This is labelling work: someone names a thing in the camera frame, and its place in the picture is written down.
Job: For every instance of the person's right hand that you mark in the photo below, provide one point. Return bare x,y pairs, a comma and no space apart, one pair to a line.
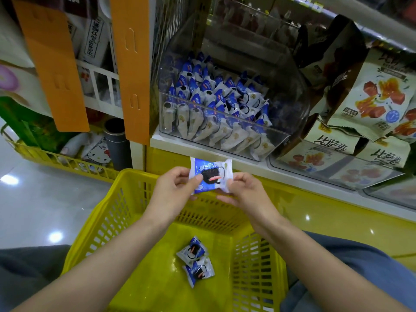
253,198

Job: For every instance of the person's left hand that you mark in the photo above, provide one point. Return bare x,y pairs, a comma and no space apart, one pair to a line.
170,195

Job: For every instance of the yellow plastic shopping basket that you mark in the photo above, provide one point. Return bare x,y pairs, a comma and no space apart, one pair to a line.
136,269

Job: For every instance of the pile of blue snack packets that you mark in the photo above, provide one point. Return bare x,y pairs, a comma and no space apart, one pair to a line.
218,100

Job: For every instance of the person's left forearm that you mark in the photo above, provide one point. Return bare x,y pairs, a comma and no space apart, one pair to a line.
84,269

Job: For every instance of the person's right forearm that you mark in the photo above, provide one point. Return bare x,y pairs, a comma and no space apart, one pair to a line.
325,269

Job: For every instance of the store shelf with yellow base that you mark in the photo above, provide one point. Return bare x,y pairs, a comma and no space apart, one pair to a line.
351,211

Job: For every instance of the yellow floor basket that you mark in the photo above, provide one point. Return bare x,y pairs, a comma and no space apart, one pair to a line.
62,162

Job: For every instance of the green snack bags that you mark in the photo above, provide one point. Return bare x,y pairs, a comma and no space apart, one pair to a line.
32,130

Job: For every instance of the purple white snack bag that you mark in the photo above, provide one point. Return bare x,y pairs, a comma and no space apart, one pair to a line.
19,87
13,45

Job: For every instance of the dark grey cylinder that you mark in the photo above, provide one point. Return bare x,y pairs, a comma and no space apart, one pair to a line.
118,145

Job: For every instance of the clear plastic bin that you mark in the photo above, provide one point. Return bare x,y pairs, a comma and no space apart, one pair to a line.
296,94
325,171

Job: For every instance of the white cartoon print packet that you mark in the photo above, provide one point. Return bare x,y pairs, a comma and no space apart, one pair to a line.
97,152

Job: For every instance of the grey trousers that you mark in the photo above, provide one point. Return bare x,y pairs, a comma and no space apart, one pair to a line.
364,269

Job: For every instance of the row of fruit print bags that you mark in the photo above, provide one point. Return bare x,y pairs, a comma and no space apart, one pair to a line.
374,94

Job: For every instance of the white card packet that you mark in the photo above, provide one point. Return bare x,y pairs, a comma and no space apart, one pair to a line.
96,39

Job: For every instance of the orange hanging strip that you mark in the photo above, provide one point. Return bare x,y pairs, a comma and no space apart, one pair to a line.
52,68

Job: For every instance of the row of small brown packets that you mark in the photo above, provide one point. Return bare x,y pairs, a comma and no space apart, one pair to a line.
260,16

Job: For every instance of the orange shelf post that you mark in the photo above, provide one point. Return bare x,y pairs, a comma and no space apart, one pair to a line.
132,68

